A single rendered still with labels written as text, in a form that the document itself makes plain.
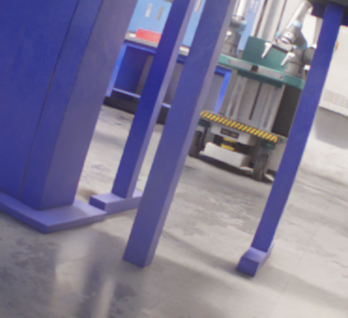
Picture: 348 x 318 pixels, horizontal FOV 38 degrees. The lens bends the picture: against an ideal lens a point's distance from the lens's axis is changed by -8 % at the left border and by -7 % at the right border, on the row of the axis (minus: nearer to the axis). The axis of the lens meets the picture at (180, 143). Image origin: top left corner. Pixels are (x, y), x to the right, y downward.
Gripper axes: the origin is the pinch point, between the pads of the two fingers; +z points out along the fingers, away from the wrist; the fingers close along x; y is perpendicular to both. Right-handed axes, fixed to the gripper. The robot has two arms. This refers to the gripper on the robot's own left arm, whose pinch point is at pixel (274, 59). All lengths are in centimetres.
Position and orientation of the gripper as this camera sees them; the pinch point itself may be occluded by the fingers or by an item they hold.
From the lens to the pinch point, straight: 314.6
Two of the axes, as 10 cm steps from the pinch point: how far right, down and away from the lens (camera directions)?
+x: 7.7, 4.3, -4.8
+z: -5.7, 7.9, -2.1
